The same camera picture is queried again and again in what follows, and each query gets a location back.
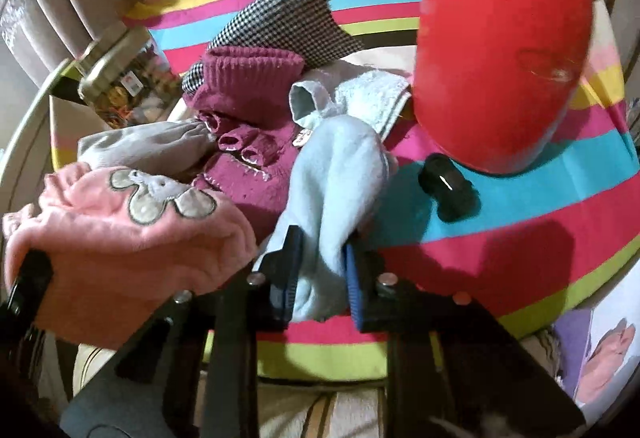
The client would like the pink fleece glove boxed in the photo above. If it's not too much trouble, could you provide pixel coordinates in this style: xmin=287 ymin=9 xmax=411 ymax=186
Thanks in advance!
xmin=2 ymin=162 xmax=257 ymax=350

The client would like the black cable bundle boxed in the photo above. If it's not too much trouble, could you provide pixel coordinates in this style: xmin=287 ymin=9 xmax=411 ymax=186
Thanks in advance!
xmin=418 ymin=152 xmax=482 ymax=223

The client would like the grey fleece cloth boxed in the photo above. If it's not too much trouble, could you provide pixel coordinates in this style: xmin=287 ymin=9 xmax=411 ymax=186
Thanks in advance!
xmin=77 ymin=120 xmax=216 ymax=176

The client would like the light blue fleece mitten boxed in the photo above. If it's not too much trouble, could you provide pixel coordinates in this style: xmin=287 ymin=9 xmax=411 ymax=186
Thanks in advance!
xmin=259 ymin=81 xmax=397 ymax=322

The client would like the magenta knitted glove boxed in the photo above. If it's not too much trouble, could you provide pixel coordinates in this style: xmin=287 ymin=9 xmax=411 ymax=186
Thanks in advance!
xmin=183 ymin=46 xmax=305 ymax=240

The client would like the black white checkered cloth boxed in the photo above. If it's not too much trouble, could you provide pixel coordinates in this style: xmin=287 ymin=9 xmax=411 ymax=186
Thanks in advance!
xmin=208 ymin=0 xmax=363 ymax=69

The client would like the striped colourful tablecloth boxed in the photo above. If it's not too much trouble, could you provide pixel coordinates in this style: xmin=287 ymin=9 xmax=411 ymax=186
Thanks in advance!
xmin=49 ymin=0 xmax=640 ymax=382

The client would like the purple white cardboard box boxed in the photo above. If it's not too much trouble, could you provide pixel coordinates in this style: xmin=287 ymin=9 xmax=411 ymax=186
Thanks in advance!
xmin=574 ymin=261 xmax=639 ymax=426

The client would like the gold lidded glass jar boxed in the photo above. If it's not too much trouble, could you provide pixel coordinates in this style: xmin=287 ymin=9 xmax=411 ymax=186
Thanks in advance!
xmin=78 ymin=22 xmax=181 ymax=128

